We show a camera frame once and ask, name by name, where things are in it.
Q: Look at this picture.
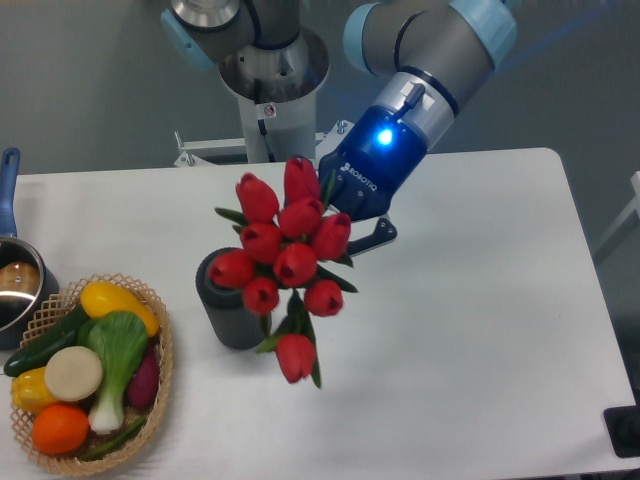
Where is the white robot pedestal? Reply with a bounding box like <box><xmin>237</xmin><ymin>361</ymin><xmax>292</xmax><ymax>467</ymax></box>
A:
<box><xmin>173</xmin><ymin>24</ymin><xmax>361</xmax><ymax>168</ymax></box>

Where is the beige round disc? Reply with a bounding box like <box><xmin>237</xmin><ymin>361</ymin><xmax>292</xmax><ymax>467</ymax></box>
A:
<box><xmin>44</xmin><ymin>346</ymin><xmax>103</xmax><ymax>402</ymax></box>

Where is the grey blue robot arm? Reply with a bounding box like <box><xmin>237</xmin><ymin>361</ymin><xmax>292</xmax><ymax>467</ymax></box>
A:
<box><xmin>161</xmin><ymin>1</ymin><xmax>517</xmax><ymax>255</ymax></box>

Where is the yellow bell pepper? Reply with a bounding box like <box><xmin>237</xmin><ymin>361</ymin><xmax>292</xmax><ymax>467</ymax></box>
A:
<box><xmin>11</xmin><ymin>367</ymin><xmax>58</xmax><ymax>414</ymax></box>

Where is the woven wicker basket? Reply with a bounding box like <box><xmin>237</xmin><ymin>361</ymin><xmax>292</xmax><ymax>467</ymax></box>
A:
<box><xmin>10</xmin><ymin>273</ymin><xmax>173</xmax><ymax>477</ymax></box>

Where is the white frame at right edge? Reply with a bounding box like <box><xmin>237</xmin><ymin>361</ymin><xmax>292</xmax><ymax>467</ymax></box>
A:
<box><xmin>592</xmin><ymin>171</ymin><xmax>639</xmax><ymax>266</ymax></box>

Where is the black device at table edge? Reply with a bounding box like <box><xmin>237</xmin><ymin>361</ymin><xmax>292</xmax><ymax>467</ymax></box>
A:
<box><xmin>603</xmin><ymin>405</ymin><xmax>640</xmax><ymax>458</ymax></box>

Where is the purple sweet potato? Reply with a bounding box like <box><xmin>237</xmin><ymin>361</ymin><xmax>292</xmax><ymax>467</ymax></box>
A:
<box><xmin>126</xmin><ymin>346</ymin><xmax>160</xmax><ymax>409</ymax></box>

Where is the orange fruit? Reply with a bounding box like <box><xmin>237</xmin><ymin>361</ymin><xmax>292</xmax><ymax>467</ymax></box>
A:
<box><xmin>31</xmin><ymin>403</ymin><xmax>89</xmax><ymax>455</ymax></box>

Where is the green chili pepper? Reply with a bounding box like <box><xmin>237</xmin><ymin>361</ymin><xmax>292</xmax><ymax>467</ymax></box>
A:
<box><xmin>78</xmin><ymin>416</ymin><xmax>147</xmax><ymax>461</ymax></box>

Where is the dark green cucumber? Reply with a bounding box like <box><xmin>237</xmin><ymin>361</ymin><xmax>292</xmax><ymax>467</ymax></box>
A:
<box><xmin>4</xmin><ymin>306</ymin><xmax>89</xmax><ymax>377</ymax></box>

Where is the red tulip bouquet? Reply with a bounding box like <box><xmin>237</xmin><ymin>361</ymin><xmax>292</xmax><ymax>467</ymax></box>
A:
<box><xmin>205</xmin><ymin>157</ymin><xmax>357</xmax><ymax>385</ymax></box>

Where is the dark grey ribbed vase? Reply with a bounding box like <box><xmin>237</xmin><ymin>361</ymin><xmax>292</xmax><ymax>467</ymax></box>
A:
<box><xmin>195</xmin><ymin>247</ymin><xmax>272</xmax><ymax>350</ymax></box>

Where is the yellow squash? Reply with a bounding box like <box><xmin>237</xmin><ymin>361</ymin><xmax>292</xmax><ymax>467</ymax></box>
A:
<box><xmin>80</xmin><ymin>281</ymin><xmax>160</xmax><ymax>338</ymax></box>

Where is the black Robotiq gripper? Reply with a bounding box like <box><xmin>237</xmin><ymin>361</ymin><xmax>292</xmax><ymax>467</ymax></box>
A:
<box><xmin>319</xmin><ymin>105</ymin><xmax>427</xmax><ymax>255</ymax></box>

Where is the blue handled saucepan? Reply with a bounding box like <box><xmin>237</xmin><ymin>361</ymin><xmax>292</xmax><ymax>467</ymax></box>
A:
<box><xmin>1</xmin><ymin>147</ymin><xmax>59</xmax><ymax>351</ymax></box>

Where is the green bok choy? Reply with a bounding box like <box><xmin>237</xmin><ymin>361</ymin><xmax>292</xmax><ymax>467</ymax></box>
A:
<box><xmin>78</xmin><ymin>311</ymin><xmax>147</xmax><ymax>435</ymax></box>

